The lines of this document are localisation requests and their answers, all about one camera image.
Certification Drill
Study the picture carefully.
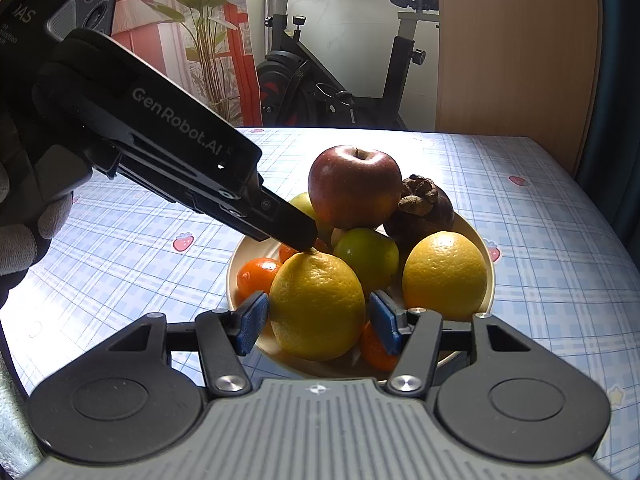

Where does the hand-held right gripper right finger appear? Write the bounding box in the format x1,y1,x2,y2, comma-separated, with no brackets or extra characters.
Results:
369,289,533,396

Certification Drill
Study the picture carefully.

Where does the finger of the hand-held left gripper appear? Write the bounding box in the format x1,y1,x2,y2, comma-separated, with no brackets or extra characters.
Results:
250,186,319,253

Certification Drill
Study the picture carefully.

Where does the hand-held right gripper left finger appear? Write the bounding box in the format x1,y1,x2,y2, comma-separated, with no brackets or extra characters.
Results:
109,291,271,396

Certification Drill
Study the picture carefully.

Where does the orange tangerine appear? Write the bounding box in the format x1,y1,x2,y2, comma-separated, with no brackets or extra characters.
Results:
278,238,331,265
360,320,401,372
236,257,283,306

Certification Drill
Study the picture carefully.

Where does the cream plate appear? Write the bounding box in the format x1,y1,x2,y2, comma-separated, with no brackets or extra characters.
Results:
226,210,497,381

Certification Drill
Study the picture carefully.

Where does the yellow lemon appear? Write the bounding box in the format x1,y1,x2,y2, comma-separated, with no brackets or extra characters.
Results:
269,250,366,361

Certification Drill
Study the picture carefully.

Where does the green plum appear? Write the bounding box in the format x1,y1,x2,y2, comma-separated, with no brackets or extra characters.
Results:
332,227,400,297
289,191,335,246

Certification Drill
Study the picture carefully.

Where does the red apple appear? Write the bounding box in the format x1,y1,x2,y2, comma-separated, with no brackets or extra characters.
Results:
308,145,403,231

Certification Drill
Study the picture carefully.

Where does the round yellow orange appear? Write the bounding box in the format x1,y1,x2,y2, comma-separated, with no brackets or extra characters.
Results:
402,231,488,322

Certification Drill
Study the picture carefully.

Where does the dark purple mangosteen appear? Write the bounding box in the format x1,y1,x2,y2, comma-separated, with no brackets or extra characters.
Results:
384,174,456,256

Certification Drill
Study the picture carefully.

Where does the person's left hand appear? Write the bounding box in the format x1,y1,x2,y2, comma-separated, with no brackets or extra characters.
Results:
0,110,93,306

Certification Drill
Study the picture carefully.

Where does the black exercise bike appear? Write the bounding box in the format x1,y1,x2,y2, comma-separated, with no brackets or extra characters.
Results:
241,0,441,131

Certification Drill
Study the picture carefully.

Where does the grey fluffy rug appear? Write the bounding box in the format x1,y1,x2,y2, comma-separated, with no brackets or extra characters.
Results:
0,345,48,480

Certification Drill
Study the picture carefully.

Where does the dark blue curtain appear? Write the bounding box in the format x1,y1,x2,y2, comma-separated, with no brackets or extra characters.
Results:
575,0,640,256

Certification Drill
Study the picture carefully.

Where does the wall poster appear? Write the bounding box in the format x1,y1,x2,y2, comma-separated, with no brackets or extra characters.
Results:
110,0,263,128

